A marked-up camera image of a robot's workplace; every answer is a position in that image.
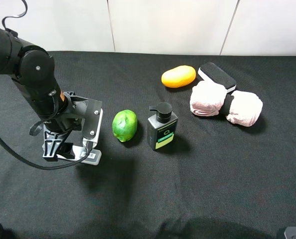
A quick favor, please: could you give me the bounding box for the pink rolled towel black band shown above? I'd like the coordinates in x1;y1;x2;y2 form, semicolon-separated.
190;81;263;127

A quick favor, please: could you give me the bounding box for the white translucent plastic case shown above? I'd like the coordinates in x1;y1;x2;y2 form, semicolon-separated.
57;145;102;166

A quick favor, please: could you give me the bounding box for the black white board eraser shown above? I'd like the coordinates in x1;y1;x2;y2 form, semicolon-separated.
197;62;237;93

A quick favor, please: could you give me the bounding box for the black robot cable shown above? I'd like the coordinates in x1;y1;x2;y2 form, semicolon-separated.
0;0;94;170

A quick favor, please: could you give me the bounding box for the black pump dispenser bottle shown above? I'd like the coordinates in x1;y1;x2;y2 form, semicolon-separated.
148;102;178;151

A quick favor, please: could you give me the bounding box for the green lime fruit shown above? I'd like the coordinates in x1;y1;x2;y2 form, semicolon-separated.
112;110;138;142

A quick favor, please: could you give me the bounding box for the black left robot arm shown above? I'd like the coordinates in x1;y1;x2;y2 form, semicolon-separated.
0;29;93;165

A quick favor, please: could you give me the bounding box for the orange yellow mango fruit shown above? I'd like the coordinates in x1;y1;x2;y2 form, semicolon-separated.
161;65;196;88

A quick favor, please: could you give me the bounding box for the black tablecloth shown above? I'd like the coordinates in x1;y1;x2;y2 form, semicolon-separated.
0;52;296;239

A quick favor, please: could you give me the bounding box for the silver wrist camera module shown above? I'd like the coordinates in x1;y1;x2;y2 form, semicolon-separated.
82;99;103;149

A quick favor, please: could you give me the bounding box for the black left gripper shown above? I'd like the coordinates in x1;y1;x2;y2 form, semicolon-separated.
42;92;88;161

